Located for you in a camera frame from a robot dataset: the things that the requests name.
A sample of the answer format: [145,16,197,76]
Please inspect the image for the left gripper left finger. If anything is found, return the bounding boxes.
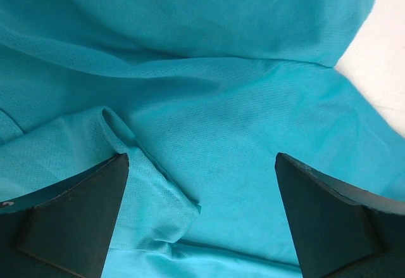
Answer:
[1,154,129,277]

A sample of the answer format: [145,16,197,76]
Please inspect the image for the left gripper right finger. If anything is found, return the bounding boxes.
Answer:
[275,153,404,277]

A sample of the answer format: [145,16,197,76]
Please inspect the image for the teal t-shirt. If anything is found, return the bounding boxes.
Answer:
[1,0,404,277]

